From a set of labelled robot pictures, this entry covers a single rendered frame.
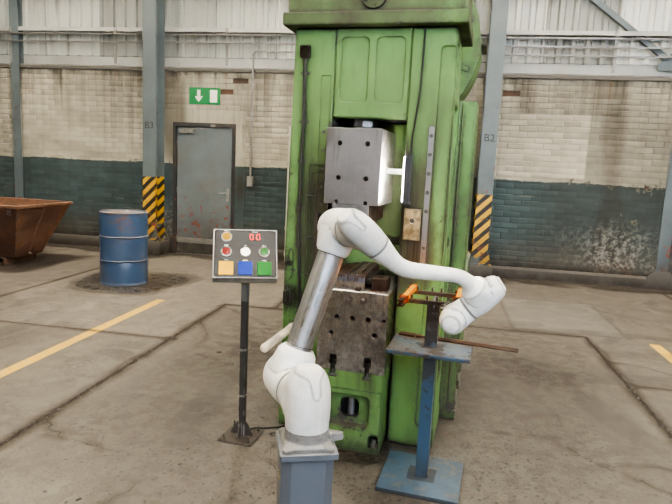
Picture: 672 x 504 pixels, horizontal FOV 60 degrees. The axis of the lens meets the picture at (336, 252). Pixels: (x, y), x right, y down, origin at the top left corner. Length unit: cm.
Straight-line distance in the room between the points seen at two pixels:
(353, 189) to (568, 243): 645
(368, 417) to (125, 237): 472
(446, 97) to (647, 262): 675
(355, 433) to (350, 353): 46
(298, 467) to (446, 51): 216
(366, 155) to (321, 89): 48
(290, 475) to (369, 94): 200
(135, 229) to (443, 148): 494
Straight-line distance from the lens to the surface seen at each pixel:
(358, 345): 315
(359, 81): 326
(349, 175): 308
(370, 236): 201
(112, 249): 742
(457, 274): 221
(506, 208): 905
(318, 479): 212
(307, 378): 200
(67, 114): 1092
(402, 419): 346
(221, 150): 965
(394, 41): 326
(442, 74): 320
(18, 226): 884
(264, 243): 316
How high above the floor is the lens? 157
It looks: 8 degrees down
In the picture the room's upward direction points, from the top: 3 degrees clockwise
